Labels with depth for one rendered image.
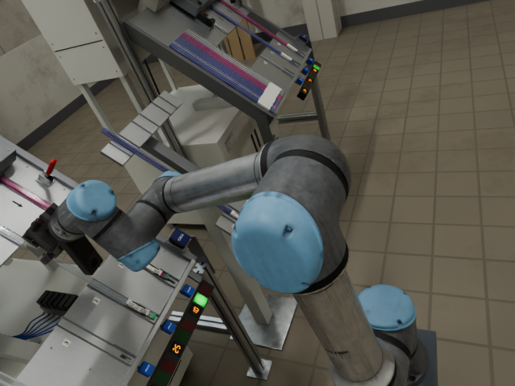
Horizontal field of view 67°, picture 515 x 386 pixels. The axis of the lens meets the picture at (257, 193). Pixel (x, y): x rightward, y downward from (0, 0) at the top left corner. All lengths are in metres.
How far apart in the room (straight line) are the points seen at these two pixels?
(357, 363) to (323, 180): 0.32
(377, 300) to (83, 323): 0.66
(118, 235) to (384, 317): 0.52
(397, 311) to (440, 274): 1.05
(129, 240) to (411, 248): 1.45
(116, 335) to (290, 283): 0.63
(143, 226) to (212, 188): 0.17
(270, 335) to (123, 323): 0.87
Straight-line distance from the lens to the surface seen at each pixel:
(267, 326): 1.80
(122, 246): 0.77
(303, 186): 0.47
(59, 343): 1.02
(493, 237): 2.02
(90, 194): 0.75
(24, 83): 5.15
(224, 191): 0.67
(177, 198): 0.77
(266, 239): 0.45
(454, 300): 1.79
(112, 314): 1.05
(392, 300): 0.85
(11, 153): 1.15
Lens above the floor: 1.47
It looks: 36 degrees down
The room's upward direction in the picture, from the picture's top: 21 degrees counter-clockwise
